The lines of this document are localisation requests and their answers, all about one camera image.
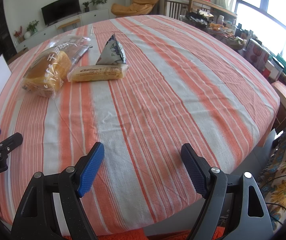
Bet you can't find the wooden chair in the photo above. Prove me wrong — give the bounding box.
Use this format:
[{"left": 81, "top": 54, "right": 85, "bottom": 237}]
[{"left": 7, "top": 47, "right": 28, "bottom": 64}]

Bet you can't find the wooden slatted crib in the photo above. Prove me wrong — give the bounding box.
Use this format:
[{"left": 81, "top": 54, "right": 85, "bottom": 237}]
[{"left": 163, "top": 0, "right": 237, "bottom": 22}]

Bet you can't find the large potted green plant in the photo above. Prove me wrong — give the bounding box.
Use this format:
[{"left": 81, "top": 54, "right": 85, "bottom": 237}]
[{"left": 88, "top": 0, "right": 111, "bottom": 10}]

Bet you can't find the yellow cake bar packet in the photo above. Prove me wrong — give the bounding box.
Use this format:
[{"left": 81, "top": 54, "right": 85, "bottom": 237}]
[{"left": 67, "top": 64, "right": 130, "bottom": 82}]

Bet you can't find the wicker basket of packets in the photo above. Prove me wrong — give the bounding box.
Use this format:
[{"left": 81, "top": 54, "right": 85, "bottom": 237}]
[{"left": 208, "top": 22, "right": 236, "bottom": 38}]

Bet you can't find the orange striped tablecloth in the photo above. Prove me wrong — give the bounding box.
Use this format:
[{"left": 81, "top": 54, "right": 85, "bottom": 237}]
[{"left": 0, "top": 15, "right": 281, "bottom": 237}]

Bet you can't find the bagged bread loaf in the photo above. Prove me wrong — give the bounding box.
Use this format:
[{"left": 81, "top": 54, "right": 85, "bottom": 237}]
[{"left": 20, "top": 50, "right": 72, "bottom": 98}]

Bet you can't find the cluster of jars and bottles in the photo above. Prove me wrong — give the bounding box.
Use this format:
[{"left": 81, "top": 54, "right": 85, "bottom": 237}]
[{"left": 234, "top": 22, "right": 286, "bottom": 80}]

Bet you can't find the wooden stool with metal legs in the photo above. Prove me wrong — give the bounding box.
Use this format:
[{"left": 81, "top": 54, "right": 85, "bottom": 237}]
[{"left": 57, "top": 18, "right": 81, "bottom": 33}]

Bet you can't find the dark wooden side table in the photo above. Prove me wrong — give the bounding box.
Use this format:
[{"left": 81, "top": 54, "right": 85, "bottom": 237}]
[{"left": 270, "top": 100, "right": 286, "bottom": 134}]

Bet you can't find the black television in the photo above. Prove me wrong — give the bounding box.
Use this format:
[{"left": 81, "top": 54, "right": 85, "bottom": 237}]
[{"left": 41, "top": 0, "right": 81, "bottom": 27}]

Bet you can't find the white television cabinet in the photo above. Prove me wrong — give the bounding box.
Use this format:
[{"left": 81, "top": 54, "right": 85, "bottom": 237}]
[{"left": 14, "top": 7, "right": 110, "bottom": 52}]

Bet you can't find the yellow lounge chair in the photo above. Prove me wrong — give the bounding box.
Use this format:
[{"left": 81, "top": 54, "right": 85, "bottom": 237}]
[{"left": 111, "top": 0, "right": 161, "bottom": 18}]

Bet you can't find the triangular patterned snack packet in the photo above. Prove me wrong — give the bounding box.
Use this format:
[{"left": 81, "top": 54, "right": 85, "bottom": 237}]
[{"left": 95, "top": 34, "right": 128, "bottom": 66}]

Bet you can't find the vase of red flowers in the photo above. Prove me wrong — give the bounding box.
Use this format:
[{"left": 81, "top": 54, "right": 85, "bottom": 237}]
[{"left": 13, "top": 26, "right": 25, "bottom": 43}]

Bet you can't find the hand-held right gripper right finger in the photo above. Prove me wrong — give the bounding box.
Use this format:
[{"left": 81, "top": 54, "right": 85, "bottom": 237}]
[{"left": 180, "top": 143, "right": 273, "bottom": 240}]

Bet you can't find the tan book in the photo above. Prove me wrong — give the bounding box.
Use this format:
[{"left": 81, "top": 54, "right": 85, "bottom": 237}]
[{"left": 270, "top": 81, "right": 286, "bottom": 110}]

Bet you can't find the vase of green flowers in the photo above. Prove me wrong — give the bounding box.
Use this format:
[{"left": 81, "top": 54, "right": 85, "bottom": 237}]
[{"left": 26, "top": 20, "right": 40, "bottom": 35}]

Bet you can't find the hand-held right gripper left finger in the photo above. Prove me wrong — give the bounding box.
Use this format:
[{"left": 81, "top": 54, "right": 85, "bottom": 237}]
[{"left": 10, "top": 142, "right": 105, "bottom": 240}]

